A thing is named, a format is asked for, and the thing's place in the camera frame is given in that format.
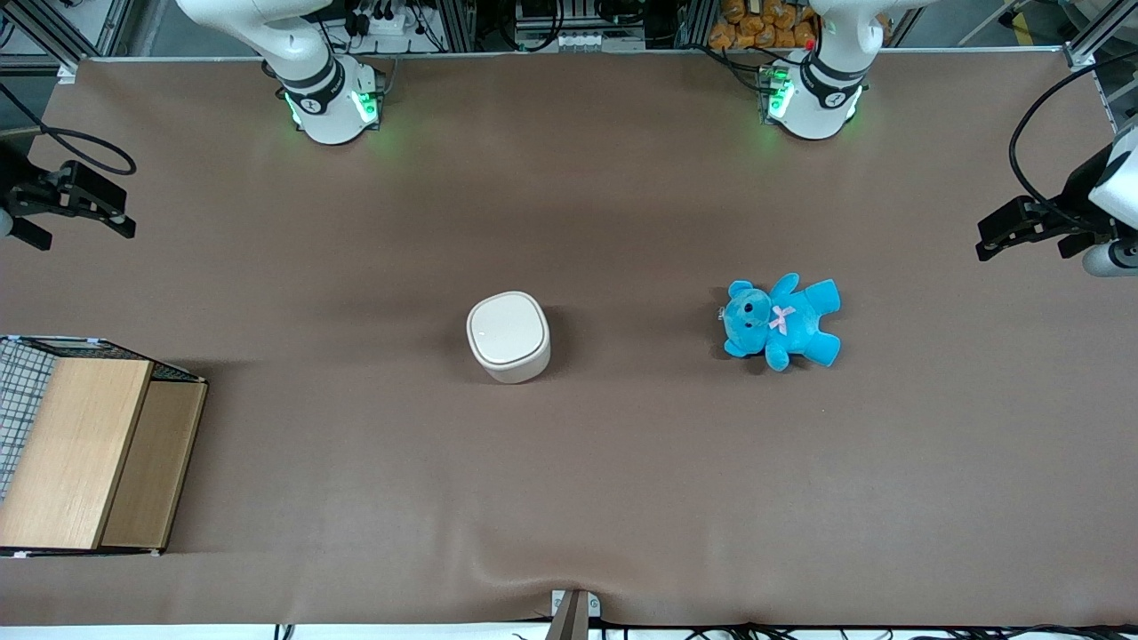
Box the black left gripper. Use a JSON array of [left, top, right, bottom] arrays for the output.
[[975, 142, 1119, 263]]

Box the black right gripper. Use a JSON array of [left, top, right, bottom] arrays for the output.
[[0, 142, 138, 240]]

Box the white trash can lid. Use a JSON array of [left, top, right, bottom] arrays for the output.
[[468, 292, 546, 366]]

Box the white plastic trash can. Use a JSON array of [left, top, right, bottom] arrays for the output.
[[466, 291, 552, 385]]

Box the wooden shelf rack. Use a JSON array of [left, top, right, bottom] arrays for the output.
[[0, 335, 208, 558]]

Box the blue teddy bear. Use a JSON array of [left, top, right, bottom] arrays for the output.
[[718, 273, 842, 372]]

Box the light wooden panel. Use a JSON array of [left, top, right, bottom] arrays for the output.
[[0, 358, 155, 550]]

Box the dark wooden panel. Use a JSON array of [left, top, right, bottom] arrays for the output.
[[100, 380, 208, 549]]

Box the white power strip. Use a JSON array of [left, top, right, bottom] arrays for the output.
[[351, 0, 433, 42]]

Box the brown table mat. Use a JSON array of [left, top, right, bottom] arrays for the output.
[[0, 49, 1138, 628]]

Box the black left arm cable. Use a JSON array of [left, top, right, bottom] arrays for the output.
[[1008, 60, 1138, 234]]

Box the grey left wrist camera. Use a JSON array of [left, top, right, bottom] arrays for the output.
[[1082, 238, 1138, 278]]

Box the aluminium frame profile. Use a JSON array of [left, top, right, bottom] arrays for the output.
[[1062, 0, 1138, 70], [0, 0, 136, 74]]

